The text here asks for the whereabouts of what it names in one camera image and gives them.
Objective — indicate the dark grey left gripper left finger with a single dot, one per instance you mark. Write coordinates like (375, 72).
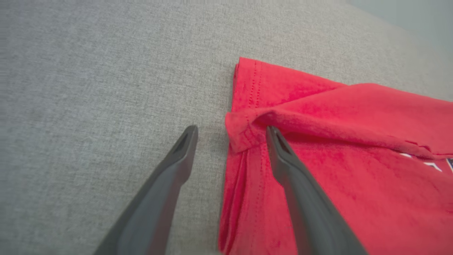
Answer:
(155, 205)

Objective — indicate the red jersey with number print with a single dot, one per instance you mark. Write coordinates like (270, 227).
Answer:
(354, 124)

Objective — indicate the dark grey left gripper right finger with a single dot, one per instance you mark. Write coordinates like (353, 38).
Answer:
(311, 212)

